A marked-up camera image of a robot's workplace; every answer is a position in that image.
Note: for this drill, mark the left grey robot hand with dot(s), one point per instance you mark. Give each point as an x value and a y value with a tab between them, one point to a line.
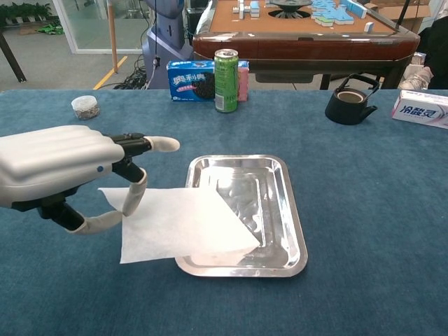
52	164

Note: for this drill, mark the white paper napkin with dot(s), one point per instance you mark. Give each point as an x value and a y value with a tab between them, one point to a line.
182	227

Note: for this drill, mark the stainless steel tray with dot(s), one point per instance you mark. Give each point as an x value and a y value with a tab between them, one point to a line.
276	210

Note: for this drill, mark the small clear plastic jar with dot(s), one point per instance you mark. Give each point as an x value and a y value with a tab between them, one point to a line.
85	108

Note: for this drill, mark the dark table leg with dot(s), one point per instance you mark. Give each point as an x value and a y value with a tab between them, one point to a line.
12	59

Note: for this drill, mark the blue felt table cover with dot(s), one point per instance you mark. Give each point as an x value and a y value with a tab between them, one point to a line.
70	280

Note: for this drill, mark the green object on floor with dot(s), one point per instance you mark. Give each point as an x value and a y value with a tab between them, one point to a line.
50	28

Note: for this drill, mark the wooden pole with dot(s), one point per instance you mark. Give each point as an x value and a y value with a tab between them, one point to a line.
112	35

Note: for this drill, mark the white framed glass partition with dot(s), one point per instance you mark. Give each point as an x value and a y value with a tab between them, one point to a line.
91	24

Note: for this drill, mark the potted green plants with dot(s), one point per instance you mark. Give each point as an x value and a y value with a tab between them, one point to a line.
24	12

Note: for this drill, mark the blue cookie box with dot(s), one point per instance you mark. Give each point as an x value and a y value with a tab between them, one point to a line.
189	82

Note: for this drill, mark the green drink can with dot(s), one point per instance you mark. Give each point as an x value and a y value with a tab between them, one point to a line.
225	80

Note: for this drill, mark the pink box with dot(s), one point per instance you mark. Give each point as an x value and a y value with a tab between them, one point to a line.
243	84

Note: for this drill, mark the small mahjong tile stack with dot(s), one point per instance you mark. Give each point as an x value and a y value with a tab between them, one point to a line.
253	10

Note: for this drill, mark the brown mahjong table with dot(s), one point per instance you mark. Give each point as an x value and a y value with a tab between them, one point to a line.
297	45

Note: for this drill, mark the black teapot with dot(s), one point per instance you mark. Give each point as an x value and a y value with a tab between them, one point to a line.
346	112

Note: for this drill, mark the pile of blue mahjong tiles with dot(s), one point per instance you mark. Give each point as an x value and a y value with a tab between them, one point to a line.
329	15

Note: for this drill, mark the single blue mahjong tile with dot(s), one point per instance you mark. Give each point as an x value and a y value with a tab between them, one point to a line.
368	27

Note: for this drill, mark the white toothpaste box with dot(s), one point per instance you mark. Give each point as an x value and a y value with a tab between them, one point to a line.
420	110

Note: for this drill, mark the white sneaker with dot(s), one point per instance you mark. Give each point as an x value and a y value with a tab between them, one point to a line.
416	78
418	58

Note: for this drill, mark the black tripod stand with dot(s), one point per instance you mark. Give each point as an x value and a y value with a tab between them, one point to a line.
402	15

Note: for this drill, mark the cardboard box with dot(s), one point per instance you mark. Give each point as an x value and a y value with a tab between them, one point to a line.
416	12

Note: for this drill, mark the person in black trousers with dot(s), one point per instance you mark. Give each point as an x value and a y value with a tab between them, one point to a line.
435	45

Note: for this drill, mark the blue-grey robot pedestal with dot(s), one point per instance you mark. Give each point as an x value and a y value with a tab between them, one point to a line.
168	45

